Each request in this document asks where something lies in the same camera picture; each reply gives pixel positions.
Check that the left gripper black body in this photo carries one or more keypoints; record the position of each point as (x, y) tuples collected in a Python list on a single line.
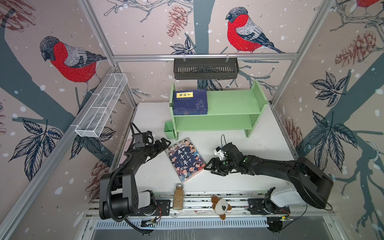
[(152, 149)]

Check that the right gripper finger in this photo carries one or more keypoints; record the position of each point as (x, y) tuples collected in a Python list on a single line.
[(217, 172), (212, 165)]

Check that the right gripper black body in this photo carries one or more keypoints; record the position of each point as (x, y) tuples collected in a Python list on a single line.
[(227, 164)]

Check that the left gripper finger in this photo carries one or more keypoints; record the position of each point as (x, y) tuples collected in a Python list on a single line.
[(157, 143), (165, 144)]

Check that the illustrated Chinese history book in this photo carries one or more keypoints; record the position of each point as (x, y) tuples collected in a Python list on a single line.
[(185, 159)]

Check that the blue book wide yellow label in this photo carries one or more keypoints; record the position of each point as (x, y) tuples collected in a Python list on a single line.
[(189, 113)]

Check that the dark blue bottom book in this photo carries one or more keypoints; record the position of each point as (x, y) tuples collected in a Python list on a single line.
[(190, 100)]

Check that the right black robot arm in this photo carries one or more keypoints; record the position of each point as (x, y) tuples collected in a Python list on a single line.
[(309, 184)]

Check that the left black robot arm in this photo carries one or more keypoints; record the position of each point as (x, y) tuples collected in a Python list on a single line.
[(119, 196)]

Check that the brown white plush toy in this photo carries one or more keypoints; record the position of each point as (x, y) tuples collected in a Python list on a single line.
[(220, 206)]

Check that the glass jar of grains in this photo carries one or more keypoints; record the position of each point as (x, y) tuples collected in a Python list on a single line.
[(178, 202)]

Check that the green two-tier wooden shelf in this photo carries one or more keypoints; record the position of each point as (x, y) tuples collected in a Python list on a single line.
[(227, 110)]

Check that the dark hanging perforated basket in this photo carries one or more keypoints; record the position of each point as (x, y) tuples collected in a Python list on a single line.
[(206, 69)]

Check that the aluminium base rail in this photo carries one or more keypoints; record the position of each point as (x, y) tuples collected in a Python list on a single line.
[(199, 205)]

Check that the white wire mesh tray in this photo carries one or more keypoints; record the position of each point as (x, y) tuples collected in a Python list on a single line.
[(99, 112)]

